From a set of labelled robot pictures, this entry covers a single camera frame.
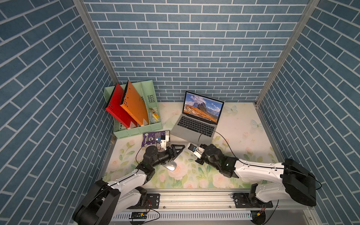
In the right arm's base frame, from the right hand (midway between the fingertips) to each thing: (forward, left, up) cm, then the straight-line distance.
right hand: (193, 147), depth 80 cm
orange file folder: (+28, +44, +5) cm, 52 cm away
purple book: (+10, +29, -11) cm, 33 cm away
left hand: (-4, +4, +2) cm, 6 cm away
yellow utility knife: (+32, +33, -12) cm, 48 cm away
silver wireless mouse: (-8, +13, -12) cm, 20 cm away
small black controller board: (-33, +27, -16) cm, 45 cm away
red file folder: (+14, +49, +14) cm, 53 cm away
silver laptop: (+25, -2, -12) cm, 28 cm away
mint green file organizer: (+40, +38, +8) cm, 56 cm away
